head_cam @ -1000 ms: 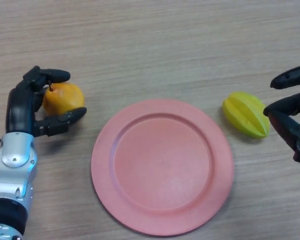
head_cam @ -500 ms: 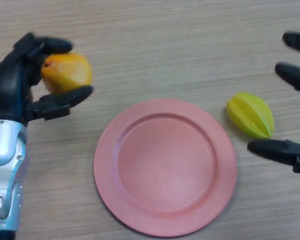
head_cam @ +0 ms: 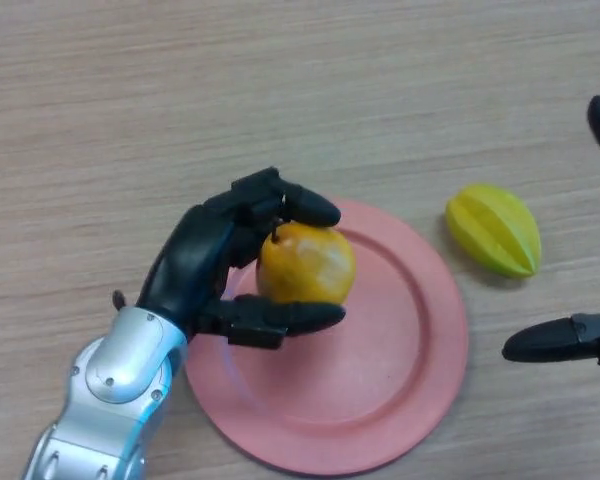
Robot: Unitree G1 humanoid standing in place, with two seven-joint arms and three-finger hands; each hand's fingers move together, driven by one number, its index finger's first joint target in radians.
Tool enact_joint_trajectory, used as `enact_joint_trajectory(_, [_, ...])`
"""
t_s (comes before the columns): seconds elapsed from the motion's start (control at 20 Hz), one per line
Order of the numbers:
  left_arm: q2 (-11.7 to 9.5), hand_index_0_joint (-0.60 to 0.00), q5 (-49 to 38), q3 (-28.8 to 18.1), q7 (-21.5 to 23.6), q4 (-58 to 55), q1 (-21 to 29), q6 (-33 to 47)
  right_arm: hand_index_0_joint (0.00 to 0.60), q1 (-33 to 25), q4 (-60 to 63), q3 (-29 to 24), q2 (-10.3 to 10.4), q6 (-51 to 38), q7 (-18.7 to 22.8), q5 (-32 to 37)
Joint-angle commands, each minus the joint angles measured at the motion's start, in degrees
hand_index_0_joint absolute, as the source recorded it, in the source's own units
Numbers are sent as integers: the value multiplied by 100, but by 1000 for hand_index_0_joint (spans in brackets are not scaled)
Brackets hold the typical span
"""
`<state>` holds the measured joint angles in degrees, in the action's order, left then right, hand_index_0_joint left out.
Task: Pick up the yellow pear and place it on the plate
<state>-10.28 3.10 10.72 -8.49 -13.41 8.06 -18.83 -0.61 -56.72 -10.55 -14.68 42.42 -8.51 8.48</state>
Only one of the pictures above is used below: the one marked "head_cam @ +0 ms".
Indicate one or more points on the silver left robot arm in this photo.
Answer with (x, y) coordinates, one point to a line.
(120, 360)

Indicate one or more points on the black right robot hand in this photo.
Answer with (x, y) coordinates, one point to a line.
(550, 342)

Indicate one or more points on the yellow-green starfruit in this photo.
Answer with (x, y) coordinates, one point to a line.
(490, 230)

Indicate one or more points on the pink round plate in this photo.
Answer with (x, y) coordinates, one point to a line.
(370, 360)

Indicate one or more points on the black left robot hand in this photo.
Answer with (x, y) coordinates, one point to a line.
(190, 265)

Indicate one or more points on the yellow pear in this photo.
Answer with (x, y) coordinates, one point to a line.
(305, 265)

